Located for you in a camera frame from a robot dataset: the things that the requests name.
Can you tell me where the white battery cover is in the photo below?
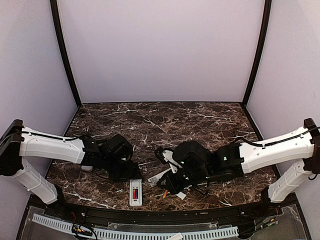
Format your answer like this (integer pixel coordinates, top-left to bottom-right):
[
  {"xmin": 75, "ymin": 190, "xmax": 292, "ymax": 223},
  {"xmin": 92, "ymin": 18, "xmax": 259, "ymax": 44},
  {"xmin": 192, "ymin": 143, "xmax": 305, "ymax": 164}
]
[
  {"xmin": 167, "ymin": 232, "xmax": 184, "ymax": 240},
  {"xmin": 176, "ymin": 192, "xmax": 187, "ymax": 200}
]

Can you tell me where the slim white remote with QR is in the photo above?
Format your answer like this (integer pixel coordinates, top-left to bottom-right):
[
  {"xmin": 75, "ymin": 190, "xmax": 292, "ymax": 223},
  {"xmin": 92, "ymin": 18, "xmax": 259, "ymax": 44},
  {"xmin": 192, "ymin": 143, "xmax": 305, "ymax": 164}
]
[{"xmin": 147, "ymin": 168, "xmax": 171, "ymax": 187}]

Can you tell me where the white slotted cable duct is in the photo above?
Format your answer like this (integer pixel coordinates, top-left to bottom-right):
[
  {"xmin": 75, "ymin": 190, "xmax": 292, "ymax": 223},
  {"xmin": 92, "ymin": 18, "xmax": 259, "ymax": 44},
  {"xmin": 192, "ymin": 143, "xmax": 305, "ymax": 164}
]
[{"xmin": 32, "ymin": 213, "xmax": 239, "ymax": 240}]

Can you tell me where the black frame post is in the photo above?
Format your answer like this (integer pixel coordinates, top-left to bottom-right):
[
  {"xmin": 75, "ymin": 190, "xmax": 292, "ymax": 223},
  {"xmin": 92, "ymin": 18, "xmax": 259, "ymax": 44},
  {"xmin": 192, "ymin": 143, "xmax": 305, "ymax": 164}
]
[
  {"xmin": 241, "ymin": 0, "xmax": 272, "ymax": 109},
  {"xmin": 49, "ymin": 0, "xmax": 82, "ymax": 108}
]

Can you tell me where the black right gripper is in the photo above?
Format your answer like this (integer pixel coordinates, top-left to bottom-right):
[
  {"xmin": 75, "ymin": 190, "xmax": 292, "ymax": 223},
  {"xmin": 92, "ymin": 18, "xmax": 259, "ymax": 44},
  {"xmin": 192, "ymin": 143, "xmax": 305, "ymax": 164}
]
[{"xmin": 156, "ymin": 167, "xmax": 212, "ymax": 195}]

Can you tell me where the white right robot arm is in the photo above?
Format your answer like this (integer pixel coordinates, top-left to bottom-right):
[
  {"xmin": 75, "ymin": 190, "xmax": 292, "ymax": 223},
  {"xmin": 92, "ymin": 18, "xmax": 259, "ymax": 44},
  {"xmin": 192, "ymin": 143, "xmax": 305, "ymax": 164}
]
[{"xmin": 155, "ymin": 118, "xmax": 320, "ymax": 217}]

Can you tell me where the white remote with buttons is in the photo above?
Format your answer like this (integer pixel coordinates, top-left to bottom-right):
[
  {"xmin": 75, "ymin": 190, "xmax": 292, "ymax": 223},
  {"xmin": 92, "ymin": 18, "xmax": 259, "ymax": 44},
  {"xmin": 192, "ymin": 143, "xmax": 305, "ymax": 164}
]
[{"xmin": 129, "ymin": 179, "xmax": 143, "ymax": 207}]

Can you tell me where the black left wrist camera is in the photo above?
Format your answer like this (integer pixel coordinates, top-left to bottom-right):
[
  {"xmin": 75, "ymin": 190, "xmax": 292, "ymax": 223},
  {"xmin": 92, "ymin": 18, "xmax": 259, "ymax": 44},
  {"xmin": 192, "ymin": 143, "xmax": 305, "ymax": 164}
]
[{"xmin": 107, "ymin": 134, "xmax": 133, "ymax": 161}]

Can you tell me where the black left frame post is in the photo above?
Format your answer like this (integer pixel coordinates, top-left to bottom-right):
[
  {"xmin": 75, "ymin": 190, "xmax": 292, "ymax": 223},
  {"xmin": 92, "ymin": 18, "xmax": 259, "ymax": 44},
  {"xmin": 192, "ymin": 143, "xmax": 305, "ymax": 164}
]
[{"xmin": 49, "ymin": 0, "xmax": 82, "ymax": 108}]

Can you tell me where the black right frame post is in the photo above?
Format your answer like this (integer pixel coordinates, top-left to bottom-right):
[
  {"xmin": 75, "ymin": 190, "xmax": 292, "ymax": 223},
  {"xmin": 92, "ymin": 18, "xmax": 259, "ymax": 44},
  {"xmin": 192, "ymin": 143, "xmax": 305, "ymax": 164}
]
[{"xmin": 241, "ymin": 0, "xmax": 272, "ymax": 109}]

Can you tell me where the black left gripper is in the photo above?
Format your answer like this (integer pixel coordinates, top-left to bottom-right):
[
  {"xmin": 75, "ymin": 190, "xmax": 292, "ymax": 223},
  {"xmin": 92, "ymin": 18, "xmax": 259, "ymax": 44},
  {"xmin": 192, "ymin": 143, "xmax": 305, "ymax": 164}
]
[{"xmin": 101, "ymin": 155, "xmax": 142, "ymax": 183}]

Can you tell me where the orange battery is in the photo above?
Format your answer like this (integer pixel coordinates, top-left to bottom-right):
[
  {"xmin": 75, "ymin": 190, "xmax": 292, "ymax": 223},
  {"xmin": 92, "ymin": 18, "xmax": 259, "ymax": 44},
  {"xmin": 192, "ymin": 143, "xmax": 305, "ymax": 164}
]
[
  {"xmin": 163, "ymin": 190, "xmax": 168, "ymax": 199},
  {"xmin": 132, "ymin": 188, "xmax": 138, "ymax": 199}
]

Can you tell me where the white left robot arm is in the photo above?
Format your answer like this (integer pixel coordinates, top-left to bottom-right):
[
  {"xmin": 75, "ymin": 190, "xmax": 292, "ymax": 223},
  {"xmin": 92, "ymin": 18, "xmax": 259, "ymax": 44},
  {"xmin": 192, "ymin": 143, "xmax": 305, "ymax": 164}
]
[{"xmin": 0, "ymin": 119, "xmax": 141, "ymax": 218}]

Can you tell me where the white remote back side up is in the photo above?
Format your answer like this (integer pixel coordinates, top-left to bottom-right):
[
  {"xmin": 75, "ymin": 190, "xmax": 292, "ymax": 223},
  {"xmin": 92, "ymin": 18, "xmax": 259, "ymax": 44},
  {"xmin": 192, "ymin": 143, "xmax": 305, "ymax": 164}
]
[{"xmin": 81, "ymin": 165, "xmax": 94, "ymax": 172}]

